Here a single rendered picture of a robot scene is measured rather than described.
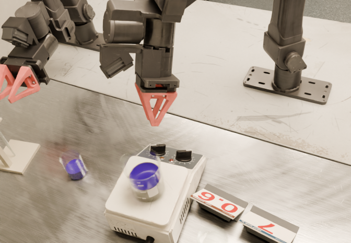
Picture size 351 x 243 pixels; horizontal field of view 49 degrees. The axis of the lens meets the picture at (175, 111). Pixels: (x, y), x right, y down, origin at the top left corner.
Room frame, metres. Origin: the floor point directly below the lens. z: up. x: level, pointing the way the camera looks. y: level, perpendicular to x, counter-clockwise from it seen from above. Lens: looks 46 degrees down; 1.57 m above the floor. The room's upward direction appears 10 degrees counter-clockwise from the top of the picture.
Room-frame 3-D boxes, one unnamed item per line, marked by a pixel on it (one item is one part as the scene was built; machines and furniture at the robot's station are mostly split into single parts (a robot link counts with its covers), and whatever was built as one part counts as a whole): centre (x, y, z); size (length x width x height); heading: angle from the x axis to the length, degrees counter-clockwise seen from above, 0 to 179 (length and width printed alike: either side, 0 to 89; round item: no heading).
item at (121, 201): (0.39, 0.07, 0.98); 0.12 x 0.12 x 0.01; 63
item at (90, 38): (1.00, 0.22, 0.94); 0.20 x 0.07 x 0.08; 56
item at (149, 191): (0.38, 0.07, 1.03); 0.07 x 0.06 x 0.08; 61
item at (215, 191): (0.38, -0.05, 0.92); 0.09 x 0.06 x 0.04; 50
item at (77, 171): (0.51, 0.23, 0.93); 0.04 x 0.04 x 0.06
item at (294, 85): (0.66, -0.28, 0.94); 0.20 x 0.07 x 0.08; 56
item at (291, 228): (0.31, -0.13, 0.92); 0.09 x 0.06 x 0.04; 50
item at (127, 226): (0.41, 0.06, 0.94); 0.22 x 0.13 x 0.08; 153
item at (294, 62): (0.66, -0.27, 1.00); 0.09 x 0.06 x 0.06; 12
